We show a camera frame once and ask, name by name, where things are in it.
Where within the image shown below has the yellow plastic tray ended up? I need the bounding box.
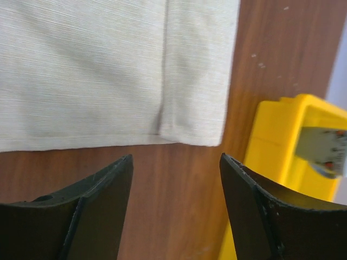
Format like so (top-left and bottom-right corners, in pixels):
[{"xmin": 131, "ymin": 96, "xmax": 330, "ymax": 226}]
[{"xmin": 220, "ymin": 94, "xmax": 346, "ymax": 259}]

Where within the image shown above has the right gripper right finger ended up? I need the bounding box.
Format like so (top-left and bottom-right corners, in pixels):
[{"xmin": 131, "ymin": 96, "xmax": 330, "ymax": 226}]
[{"xmin": 220, "ymin": 154, "xmax": 346, "ymax": 259}]

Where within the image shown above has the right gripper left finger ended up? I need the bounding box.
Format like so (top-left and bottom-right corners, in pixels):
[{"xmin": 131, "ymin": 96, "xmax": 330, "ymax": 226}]
[{"xmin": 1, "ymin": 155, "xmax": 133, "ymax": 259}]

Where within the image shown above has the beige cloth napkin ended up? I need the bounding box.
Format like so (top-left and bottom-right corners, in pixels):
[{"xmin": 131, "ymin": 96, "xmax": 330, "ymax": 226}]
[{"xmin": 1, "ymin": 1, "xmax": 240, "ymax": 152}]

